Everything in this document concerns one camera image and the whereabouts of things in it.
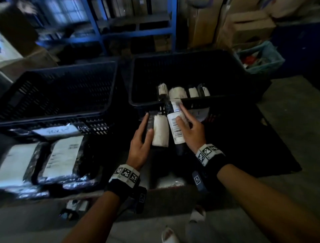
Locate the person's left forearm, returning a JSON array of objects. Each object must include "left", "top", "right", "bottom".
[{"left": 62, "top": 191, "right": 120, "bottom": 243}]

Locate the person's right hand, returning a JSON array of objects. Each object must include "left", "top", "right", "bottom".
[{"left": 175, "top": 104, "right": 207, "bottom": 155}]

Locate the teal plastic bin liner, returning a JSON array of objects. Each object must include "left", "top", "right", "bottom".
[{"left": 234, "top": 41, "right": 285, "bottom": 75}]

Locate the pile of large cardboard boxes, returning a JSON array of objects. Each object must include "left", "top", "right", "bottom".
[{"left": 186, "top": 0, "right": 310, "bottom": 50}]

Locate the person's left hand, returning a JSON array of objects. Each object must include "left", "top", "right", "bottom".
[{"left": 126, "top": 112, "right": 155, "bottom": 171}]

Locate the blue metal shelving rack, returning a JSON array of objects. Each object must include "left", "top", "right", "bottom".
[{"left": 35, "top": 0, "right": 178, "bottom": 57}]

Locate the person's right forearm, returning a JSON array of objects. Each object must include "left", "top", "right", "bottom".
[{"left": 217, "top": 164, "right": 320, "bottom": 243}]

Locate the black plastic sack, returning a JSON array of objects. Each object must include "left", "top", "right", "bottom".
[{"left": 302, "top": 60, "right": 320, "bottom": 92}]

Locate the stack of small brown cartons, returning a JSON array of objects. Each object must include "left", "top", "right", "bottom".
[{"left": 90, "top": 0, "right": 173, "bottom": 54}]

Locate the black wristband with marker tags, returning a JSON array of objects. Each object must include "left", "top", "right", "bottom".
[
  {"left": 104, "top": 164, "right": 141, "bottom": 203},
  {"left": 195, "top": 143, "right": 232, "bottom": 177}
]

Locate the heap of crumpled trash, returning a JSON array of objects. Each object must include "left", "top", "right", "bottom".
[{"left": 241, "top": 54, "right": 265, "bottom": 68}]

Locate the dark waste bin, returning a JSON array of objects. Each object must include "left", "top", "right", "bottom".
[{"left": 246, "top": 71, "right": 273, "bottom": 100}]

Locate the small white paper item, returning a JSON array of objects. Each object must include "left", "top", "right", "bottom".
[{"left": 65, "top": 199, "right": 90, "bottom": 213}]

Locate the cardboard box with diamond mark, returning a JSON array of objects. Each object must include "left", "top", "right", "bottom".
[{"left": 0, "top": 4, "right": 59, "bottom": 83}]

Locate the white slipper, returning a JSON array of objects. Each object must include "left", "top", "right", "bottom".
[
  {"left": 161, "top": 226, "right": 180, "bottom": 243},
  {"left": 189, "top": 206, "right": 207, "bottom": 223}
]

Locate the large blue container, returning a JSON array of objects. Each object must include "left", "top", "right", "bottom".
[{"left": 271, "top": 21, "right": 320, "bottom": 79}]

